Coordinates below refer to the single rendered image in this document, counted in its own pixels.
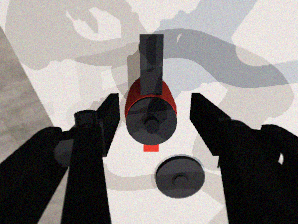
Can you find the dark grey round disc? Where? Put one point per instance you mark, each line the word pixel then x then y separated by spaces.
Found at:
pixel 180 171

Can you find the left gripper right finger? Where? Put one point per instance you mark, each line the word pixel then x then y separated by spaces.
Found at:
pixel 254 186

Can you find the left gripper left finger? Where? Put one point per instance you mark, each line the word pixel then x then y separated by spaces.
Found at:
pixel 30 176

